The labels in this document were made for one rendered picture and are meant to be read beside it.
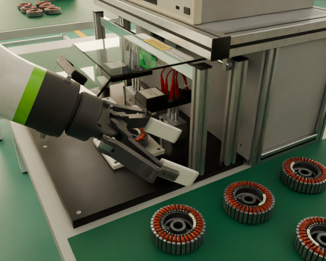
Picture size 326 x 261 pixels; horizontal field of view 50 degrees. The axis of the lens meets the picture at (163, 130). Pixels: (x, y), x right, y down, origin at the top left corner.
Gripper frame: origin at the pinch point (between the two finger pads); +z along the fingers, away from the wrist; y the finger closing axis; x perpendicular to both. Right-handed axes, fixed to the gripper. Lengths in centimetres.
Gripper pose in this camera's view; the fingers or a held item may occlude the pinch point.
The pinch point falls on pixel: (180, 154)
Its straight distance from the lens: 62.8
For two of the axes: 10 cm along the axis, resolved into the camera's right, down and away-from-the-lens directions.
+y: 1.6, 5.0, -8.5
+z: 8.6, 3.6, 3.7
